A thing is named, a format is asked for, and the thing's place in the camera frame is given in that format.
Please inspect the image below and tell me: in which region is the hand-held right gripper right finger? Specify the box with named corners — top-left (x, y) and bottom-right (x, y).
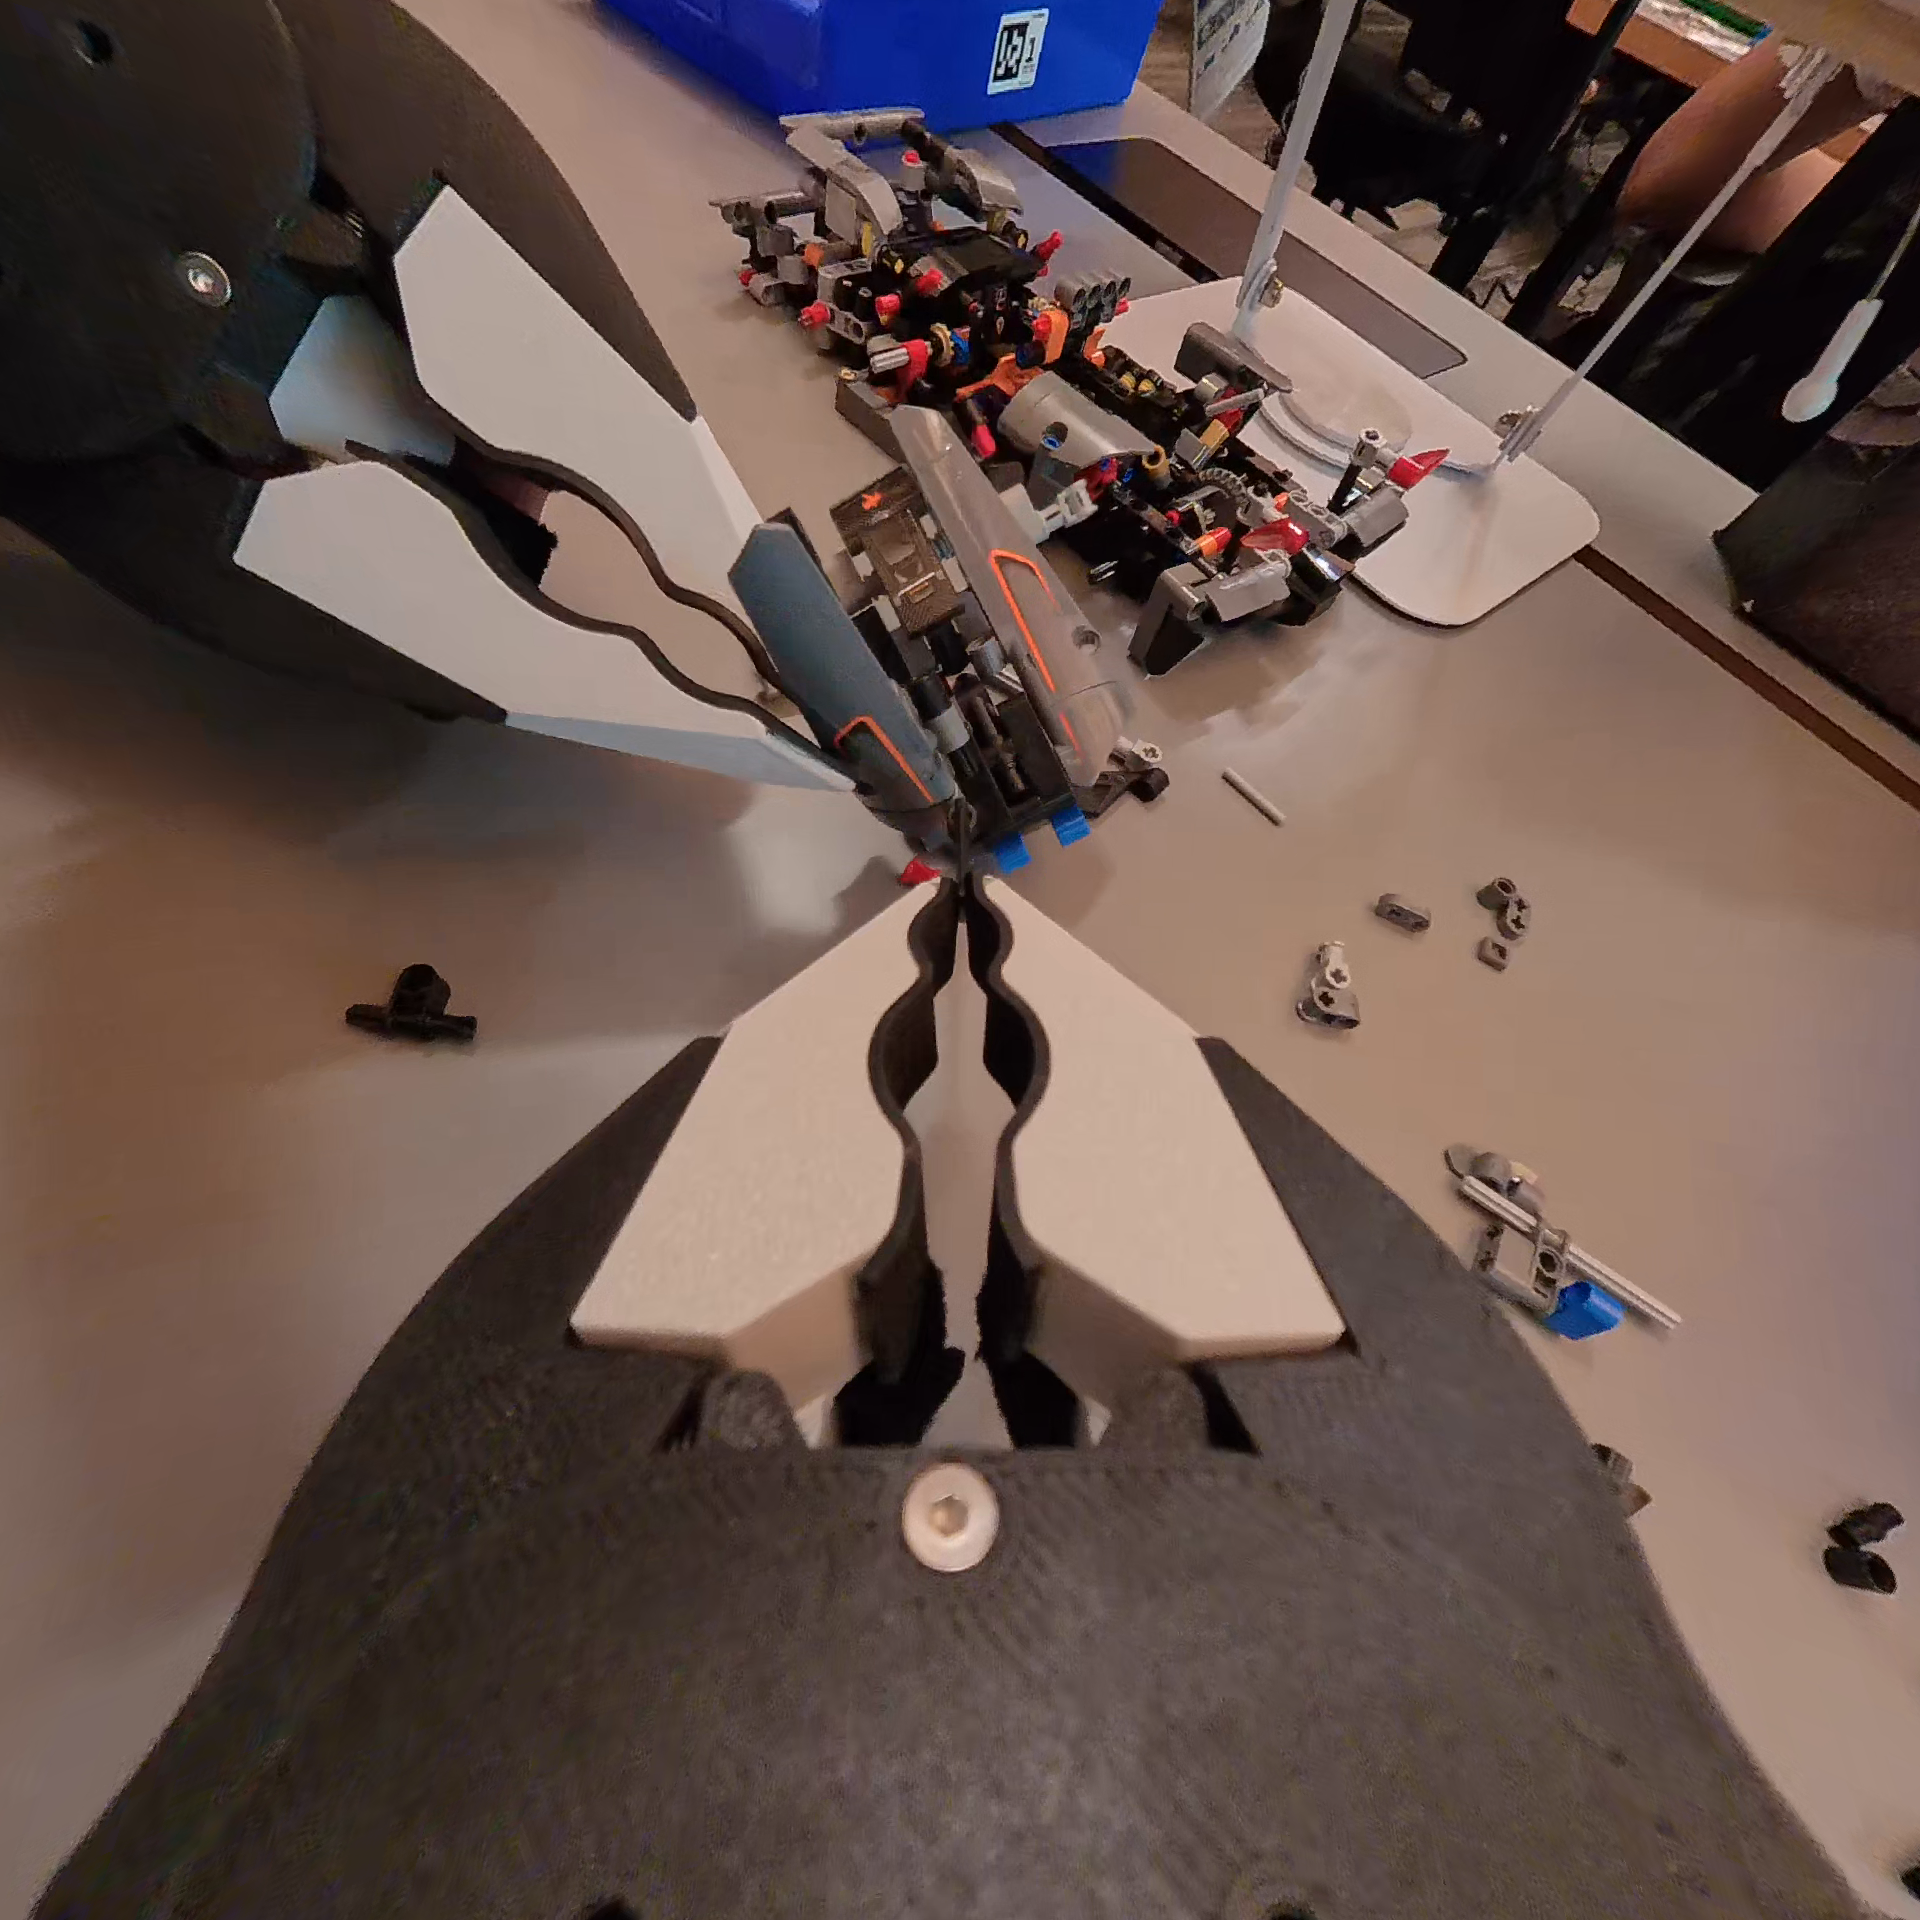
top-left (970, 875), bottom-right (1352, 1406)

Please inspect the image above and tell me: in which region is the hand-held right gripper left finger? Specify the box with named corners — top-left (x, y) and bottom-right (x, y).
top-left (564, 883), bottom-right (959, 1373)

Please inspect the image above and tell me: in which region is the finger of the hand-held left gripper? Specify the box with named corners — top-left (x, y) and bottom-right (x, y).
top-left (227, 453), bottom-right (860, 793)
top-left (266, 182), bottom-right (814, 725)

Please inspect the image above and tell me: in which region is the dark grey lego wing panel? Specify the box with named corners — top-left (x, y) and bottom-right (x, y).
top-left (727, 523), bottom-right (980, 903)

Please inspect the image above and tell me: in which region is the black grey lego assembly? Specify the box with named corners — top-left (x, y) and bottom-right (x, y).
top-left (832, 406), bottom-right (1173, 890)

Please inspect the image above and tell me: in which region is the black t-shaped lego piece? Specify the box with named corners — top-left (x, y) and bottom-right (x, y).
top-left (346, 962), bottom-right (479, 1043)

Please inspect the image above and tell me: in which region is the large lego car chassis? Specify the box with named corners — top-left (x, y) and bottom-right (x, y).
top-left (717, 109), bottom-right (1454, 677)

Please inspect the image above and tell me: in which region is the dark lego set box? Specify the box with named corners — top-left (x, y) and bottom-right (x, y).
top-left (1709, 106), bottom-right (1920, 736)

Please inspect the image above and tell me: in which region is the grey axle assembly blue piece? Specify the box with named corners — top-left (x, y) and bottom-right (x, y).
top-left (1444, 1145), bottom-right (1682, 1339)

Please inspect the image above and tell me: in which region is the blue plastic bin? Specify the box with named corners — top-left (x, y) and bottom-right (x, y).
top-left (599, 0), bottom-right (1166, 132)

